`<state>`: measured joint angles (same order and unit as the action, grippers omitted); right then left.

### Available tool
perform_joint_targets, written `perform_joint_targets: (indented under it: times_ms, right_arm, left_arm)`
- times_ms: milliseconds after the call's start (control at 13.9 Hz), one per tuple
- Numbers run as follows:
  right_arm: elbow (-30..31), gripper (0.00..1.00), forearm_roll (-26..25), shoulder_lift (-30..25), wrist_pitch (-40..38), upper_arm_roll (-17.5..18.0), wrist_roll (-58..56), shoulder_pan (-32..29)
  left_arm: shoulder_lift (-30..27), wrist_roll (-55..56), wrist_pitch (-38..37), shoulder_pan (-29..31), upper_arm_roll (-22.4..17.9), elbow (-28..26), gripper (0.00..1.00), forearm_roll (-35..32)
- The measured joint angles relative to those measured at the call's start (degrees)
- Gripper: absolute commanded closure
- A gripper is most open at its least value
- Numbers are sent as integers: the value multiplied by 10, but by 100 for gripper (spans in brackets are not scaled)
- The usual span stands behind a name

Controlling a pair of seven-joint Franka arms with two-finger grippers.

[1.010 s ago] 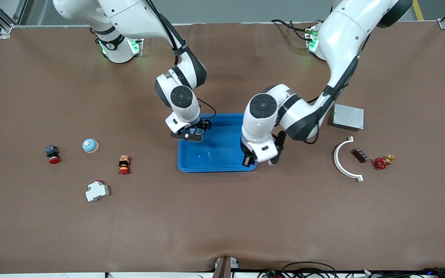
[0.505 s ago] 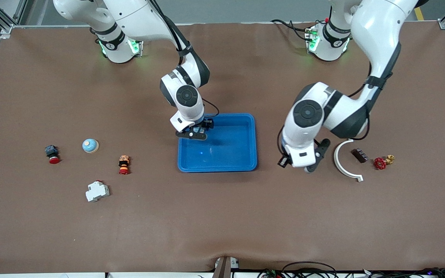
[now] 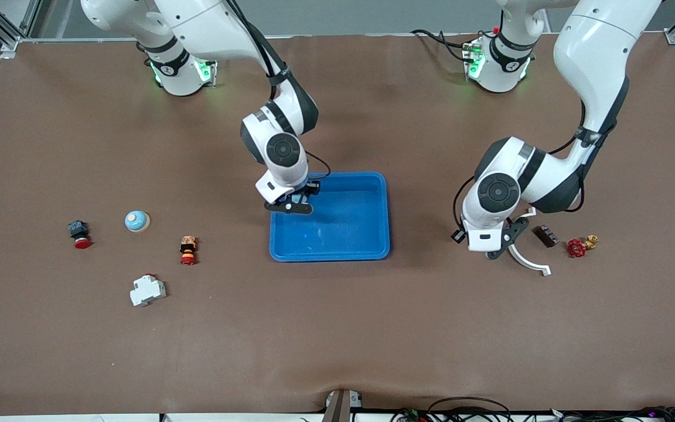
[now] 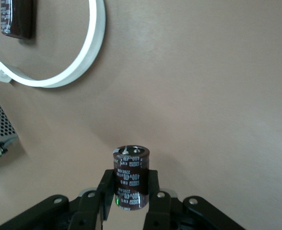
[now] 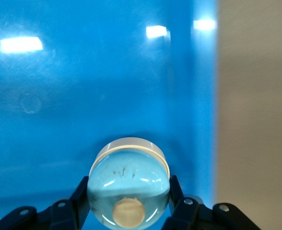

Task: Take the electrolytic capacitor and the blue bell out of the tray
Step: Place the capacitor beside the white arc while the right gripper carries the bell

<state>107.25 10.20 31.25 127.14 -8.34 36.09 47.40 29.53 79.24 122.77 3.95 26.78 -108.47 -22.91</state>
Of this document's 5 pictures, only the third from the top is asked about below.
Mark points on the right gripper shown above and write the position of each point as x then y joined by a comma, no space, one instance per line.
312,189

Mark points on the red button switch orange body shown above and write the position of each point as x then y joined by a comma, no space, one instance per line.
188,249

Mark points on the white curved plastic bracket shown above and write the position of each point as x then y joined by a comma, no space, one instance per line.
534,265

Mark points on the metal bracket at table edge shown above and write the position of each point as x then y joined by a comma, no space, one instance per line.
337,407

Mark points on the white circuit breaker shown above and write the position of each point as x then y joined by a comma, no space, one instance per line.
147,291

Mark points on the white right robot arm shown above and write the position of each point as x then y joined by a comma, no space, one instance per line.
197,23

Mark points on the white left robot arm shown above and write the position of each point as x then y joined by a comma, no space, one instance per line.
595,53

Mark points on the brass valve red handwheel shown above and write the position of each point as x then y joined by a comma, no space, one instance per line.
576,248

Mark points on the blue plastic tray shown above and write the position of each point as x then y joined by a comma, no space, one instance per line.
343,234

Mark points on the red mushroom button dark body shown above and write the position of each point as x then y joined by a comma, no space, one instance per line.
81,242

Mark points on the black block capacitor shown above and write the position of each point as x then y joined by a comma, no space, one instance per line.
546,235

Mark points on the green lit base connector plate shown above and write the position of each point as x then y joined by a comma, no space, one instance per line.
472,58
211,67

